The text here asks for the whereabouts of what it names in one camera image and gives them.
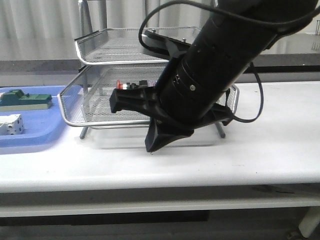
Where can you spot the white circuit breaker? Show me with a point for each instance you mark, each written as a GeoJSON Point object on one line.
{"type": "Point", "coordinates": [11, 124]}

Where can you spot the blue plastic tray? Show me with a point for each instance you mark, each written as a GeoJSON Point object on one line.
{"type": "Point", "coordinates": [42, 127]}

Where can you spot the green terminal block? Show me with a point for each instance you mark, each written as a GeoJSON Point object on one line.
{"type": "Point", "coordinates": [17, 100]}

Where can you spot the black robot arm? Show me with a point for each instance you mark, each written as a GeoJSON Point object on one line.
{"type": "Point", "coordinates": [255, 25]}

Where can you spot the grey stone back counter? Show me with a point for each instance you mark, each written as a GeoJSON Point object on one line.
{"type": "Point", "coordinates": [59, 54]}

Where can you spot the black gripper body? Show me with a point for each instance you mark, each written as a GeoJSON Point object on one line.
{"type": "Point", "coordinates": [186, 94]}

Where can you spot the silver mesh top tray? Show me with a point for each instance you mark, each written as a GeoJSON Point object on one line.
{"type": "Point", "coordinates": [112, 46]}

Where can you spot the grey metal rack frame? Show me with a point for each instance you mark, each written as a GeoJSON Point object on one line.
{"type": "Point", "coordinates": [86, 28]}

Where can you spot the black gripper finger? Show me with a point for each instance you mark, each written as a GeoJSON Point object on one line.
{"type": "Point", "coordinates": [162, 134]}

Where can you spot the red emergency stop button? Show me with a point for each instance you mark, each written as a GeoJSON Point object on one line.
{"type": "Point", "coordinates": [140, 84]}

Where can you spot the wire holder on counter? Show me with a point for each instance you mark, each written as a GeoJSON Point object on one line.
{"type": "Point", "coordinates": [317, 28]}

